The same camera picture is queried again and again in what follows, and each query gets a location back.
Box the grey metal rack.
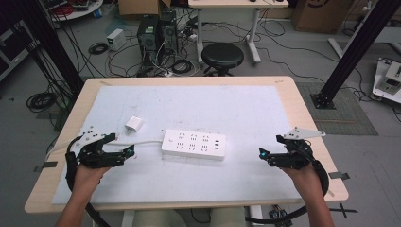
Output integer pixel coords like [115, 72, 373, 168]
[0, 19, 40, 83]

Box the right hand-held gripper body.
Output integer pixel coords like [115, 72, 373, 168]
[275, 127, 326, 171]

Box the black computer tower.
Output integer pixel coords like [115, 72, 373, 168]
[136, 14, 161, 68]
[158, 9, 180, 55]

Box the grey floor mat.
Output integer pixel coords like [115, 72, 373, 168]
[296, 81, 379, 137]

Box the white power strip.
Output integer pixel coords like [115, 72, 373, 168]
[161, 128, 228, 162]

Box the long black floor cable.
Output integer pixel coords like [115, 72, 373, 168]
[255, 29, 379, 102]

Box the person's left hand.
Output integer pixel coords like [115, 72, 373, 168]
[71, 165, 112, 197]

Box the white desk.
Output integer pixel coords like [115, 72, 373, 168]
[187, 0, 289, 66]

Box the coiled black cable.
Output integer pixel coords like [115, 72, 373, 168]
[26, 91, 59, 114]
[87, 42, 110, 56]
[171, 59, 194, 76]

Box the small cardboard box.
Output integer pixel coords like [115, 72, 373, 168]
[117, 0, 171, 16]

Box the white charger adapter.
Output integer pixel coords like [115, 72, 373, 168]
[124, 115, 145, 133]

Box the white table leg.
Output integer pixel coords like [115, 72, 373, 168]
[120, 210, 136, 227]

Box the person's leg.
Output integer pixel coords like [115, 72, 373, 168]
[209, 206, 247, 227]
[131, 208, 187, 227]

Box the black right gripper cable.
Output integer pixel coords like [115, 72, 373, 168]
[245, 159, 331, 225]

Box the black tape cross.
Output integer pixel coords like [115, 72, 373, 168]
[328, 202, 359, 219]

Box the person's right leg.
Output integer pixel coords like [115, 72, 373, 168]
[209, 206, 247, 227]

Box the person's left leg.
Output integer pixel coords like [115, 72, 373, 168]
[131, 208, 187, 227]

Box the large cardboard box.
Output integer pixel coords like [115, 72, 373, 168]
[290, 0, 355, 35]

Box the grey tape strip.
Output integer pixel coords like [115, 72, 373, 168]
[327, 171, 351, 181]
[33, 161, 59, 173]

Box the white power supply box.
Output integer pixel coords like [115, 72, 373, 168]
[106, 28, 128, 52]

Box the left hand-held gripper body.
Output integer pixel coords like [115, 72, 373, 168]
[75, 126, 116, 169]

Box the round white table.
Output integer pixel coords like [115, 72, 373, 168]
[40, 0, 105, 23]

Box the pale blue table mat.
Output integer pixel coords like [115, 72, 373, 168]
[51, 84, 305, 206]

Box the white machine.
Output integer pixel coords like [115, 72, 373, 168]
[372, 58, 401, 105]

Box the white power strip cable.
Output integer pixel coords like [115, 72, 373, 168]
[44, 137, 166, 163]

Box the black round stool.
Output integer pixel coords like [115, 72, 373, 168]
[200, 42, 245, 78]

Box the person's right hand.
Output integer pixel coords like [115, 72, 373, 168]
[281, 164, 324, 201]

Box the black aluminium post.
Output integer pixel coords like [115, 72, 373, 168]
[309, 0, 401, 111]
[18, 0, 85, 96]

